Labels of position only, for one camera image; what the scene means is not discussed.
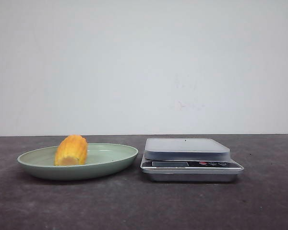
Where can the silver digital kitchen scale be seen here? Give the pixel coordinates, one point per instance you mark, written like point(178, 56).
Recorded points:
point(188, 160)

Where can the light green plate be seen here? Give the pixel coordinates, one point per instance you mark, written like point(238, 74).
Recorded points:
point(102, 159)

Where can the yellow corn cob piece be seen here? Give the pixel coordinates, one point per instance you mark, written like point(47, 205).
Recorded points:
point(71, 151)

